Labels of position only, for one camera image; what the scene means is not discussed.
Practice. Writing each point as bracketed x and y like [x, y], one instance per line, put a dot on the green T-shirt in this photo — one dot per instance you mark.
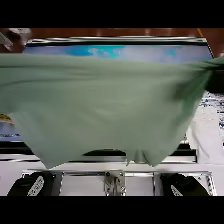
[100, 106]

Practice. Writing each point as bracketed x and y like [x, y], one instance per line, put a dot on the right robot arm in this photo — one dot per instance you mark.
[188, 186]

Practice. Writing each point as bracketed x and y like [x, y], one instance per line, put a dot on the silver frame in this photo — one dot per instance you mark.
[86, 183]

